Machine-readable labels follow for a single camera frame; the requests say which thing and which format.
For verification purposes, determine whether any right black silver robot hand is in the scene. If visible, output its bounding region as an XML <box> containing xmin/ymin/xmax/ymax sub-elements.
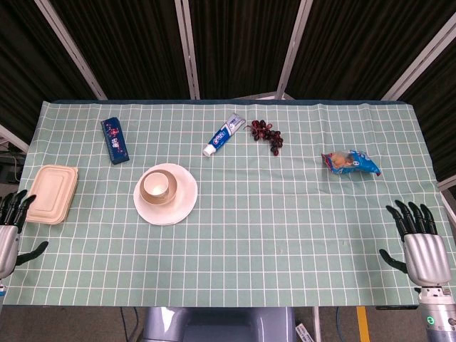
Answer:
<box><xmin>378</xmin><ymin>199</ymin><xmax>452</xmax><ymax>288</ymax></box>

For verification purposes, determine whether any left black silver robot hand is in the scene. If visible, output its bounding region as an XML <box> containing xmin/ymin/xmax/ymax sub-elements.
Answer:
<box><xmin>0</xmin><ymin>190</ymin><xmax>50</xmax><ymax>281</ymax></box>

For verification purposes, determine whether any small white paper cup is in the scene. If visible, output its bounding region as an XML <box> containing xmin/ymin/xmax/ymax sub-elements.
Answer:
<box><xmin>142</xmin><ymin>171</ymin><xmax>170</xmax><ymax>199</ymax></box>

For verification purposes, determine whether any beige lidded lunch box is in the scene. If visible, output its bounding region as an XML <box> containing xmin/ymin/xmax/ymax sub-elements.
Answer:
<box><xmin>25</xmin><ymin>164</ymin><xmax>79</xmax><ymax>225</ymax></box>

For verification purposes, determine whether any blue snack bag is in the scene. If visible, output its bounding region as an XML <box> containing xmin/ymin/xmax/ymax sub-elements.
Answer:
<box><xmin>321</xmin><ymin>149</ymin><xmax>382</xmax><ymax>177</ymax></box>

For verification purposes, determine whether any white table leg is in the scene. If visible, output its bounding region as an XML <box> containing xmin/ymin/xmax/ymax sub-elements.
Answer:
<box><xmin>312</xmin><ymin>306</ymin><xmax>322</xmax><ymax>342</ymax></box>

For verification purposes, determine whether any dark pleated curtain panel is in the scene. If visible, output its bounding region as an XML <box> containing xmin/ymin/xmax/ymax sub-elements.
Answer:
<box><xmin>188</xmin><ymin>0</ymin><xmax>304</xmax><ymax>100</ymax></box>
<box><xmin>398</xmin><ymin>46</ymin><xmax>456</xmax><ymax>182</ymax></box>
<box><xmin>286</xmin><ymin>0</ymin><xmax>456</xmax><ymax>100</ymax></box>
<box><xmin>0</xmin><ymin>0</ymin><xmax>99</xmax><ymax>143</ymax></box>
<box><xmin>49</xmin><ymin>0</ymin><xmax>192</xmax><ymax>100</ymax></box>

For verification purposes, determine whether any dark blue printed box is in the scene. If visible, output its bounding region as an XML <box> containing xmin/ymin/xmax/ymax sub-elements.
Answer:
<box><xmin>100</xmin><ymin>116</ymin><xmax>130</xmax><ymax>166</ymax></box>

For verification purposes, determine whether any beige bowl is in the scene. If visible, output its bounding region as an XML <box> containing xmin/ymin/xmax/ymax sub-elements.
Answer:
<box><xmin>138</xmin><ymin>168</ymin><xmax>178</xmax><ymax>206</ymax></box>

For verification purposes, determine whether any green white grid tablecloth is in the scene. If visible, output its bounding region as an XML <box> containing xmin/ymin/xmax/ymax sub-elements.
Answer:
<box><xmin>0</xmin><ymin>100</ymin><xmax>450</xmax><ymax>307</ymax></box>

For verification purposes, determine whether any white round plate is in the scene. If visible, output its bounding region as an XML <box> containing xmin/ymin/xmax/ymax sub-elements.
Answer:
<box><xmin>133</xmin><ymin>162</ymin><xmax>199</xmax><ymax>226</ymax></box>

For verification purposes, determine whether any dark red grape bunch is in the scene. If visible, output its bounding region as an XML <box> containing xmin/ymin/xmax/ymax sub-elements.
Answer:
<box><xmin>247</xmin><ymin>120</ymin><xmax>284</xmax><ymax>157</ymax></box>

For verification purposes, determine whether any grey blue robot torso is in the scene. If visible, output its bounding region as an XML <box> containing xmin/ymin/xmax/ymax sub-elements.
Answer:
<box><xmin>142</xmin><ymin>306</ymin><xmax>296</xmax><ymax>342</ymax></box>

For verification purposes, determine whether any blue white toothpaste tube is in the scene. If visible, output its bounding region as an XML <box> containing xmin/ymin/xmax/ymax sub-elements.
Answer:
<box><xmin>202</xmin><ymin>113</ymin><xmax>247</xmax><ymax>157</ymax></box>

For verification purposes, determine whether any white metal frame bar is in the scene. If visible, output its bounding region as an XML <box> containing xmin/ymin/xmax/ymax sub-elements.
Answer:
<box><xmin>437</xmin><ymin>176</ymin><xmax>456</xmax><ymax>200</ymax></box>
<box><xmin>0</xmin><ymin>124</ymin><xmax>30</xmax><ymax>154</ymax></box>

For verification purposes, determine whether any white partition post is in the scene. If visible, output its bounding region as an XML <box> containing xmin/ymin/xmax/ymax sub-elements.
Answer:
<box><xmin>380</xmin><ymin>14</ymin><xmax>456</xmax><ymax>101</ymax></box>
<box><xmin>173</xmin><ymin>0</ymin><xmax>201</xmax><ymax>100</ymax></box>
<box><xmin>33</xmin><ymin>0</ymin><xmax>108</xmax><ymax>100</ymax></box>
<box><xmin>276</xmin><ymin>0</ymin><xmax>314</xmax><ymax>100</ymax></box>

